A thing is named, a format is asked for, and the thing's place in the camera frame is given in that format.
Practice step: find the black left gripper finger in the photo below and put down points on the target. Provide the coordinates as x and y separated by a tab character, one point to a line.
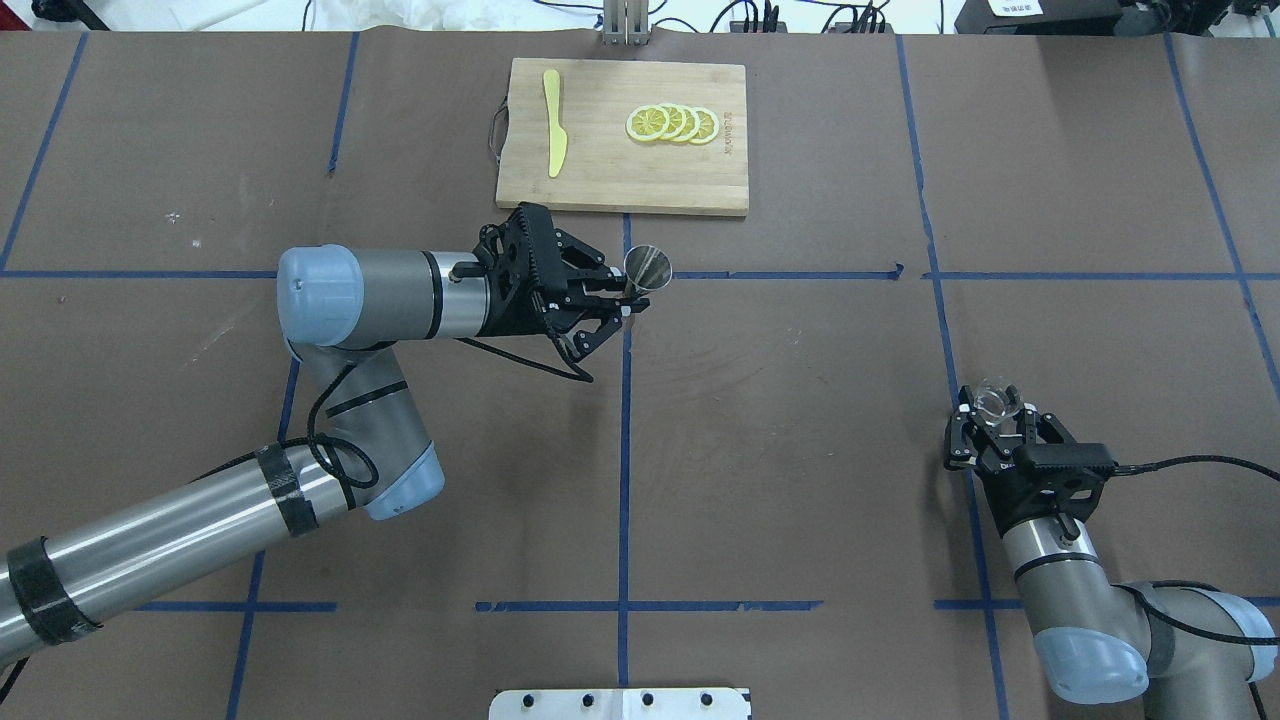
579	328
575	271

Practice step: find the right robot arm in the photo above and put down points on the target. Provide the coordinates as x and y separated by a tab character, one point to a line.
1184	649

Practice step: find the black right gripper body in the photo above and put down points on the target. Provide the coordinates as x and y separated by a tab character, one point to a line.
1022	497

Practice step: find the wooden cutting board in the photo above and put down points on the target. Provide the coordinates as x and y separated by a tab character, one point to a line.
605	170

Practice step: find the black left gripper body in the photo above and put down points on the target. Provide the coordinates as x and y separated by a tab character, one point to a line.
512	312

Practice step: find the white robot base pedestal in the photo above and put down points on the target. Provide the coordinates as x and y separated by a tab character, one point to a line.
623	703

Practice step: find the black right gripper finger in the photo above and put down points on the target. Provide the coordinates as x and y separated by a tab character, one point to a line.
960	450
1041	436

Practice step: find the steel jigger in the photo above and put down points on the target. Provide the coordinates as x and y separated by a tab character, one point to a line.
646	269

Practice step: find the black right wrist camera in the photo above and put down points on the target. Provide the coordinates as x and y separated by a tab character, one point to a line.
1092	457

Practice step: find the black box on desk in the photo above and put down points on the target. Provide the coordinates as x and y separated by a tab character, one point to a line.
1040	18

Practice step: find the small clear glass cup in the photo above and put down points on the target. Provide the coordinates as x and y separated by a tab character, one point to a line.
994	401

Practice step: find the back lemon slice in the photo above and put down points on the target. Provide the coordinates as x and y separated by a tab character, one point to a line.
707	126

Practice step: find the aluminium frame post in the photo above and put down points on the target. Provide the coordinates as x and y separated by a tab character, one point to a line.
625	22

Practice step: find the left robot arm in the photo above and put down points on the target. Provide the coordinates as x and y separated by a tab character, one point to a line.
365	445

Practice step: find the yellow plastic knife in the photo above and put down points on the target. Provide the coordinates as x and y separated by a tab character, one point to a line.
558	140

